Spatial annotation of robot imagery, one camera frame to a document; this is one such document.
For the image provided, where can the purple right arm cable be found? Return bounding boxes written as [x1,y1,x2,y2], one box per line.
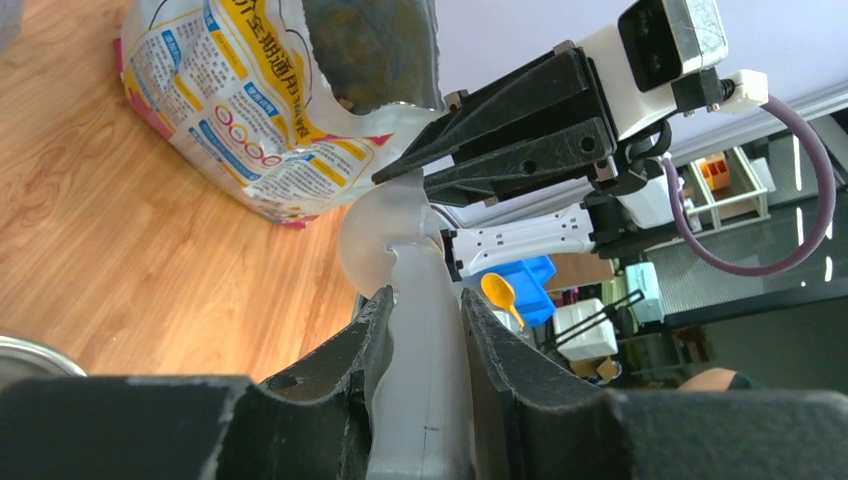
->
[662,94,837,278]

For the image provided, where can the steel bowl near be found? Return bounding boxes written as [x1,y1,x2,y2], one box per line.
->
[1,335,87,388]

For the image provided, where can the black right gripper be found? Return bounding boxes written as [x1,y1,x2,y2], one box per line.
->
[372,47,670,249]

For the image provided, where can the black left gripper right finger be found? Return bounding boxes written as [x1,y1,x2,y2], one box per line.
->
[460,290,847,479]

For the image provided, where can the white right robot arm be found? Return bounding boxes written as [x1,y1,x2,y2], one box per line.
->
[372,45,676,280]

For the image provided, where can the cat food bag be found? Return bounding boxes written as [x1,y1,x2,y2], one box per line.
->
[115,0,444,225]

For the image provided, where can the blue storage bin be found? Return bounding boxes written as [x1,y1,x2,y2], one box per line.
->
[483,255,556,328]

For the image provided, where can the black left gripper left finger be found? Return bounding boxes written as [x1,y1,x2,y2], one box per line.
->
[1,287,394,479]

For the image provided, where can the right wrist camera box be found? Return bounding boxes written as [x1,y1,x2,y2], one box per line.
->
[577,0,769,141]

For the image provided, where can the brown pet food kibble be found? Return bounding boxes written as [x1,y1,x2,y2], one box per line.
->
[302,0,441,115]

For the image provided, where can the yellow plastic scoop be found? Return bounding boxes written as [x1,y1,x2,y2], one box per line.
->
[481,272,526,329]

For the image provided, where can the clear plastic food scoop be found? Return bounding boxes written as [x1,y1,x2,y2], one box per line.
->
[338,170,474,479]

